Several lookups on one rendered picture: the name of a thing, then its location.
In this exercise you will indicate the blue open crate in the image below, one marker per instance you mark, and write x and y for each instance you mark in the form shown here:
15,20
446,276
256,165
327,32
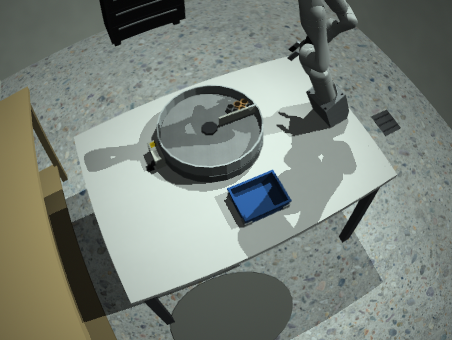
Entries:
257,194

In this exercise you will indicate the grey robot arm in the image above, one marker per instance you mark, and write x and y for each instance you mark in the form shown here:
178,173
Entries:
313,21

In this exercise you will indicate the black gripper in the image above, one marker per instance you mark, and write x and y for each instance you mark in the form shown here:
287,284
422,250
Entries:
296,45

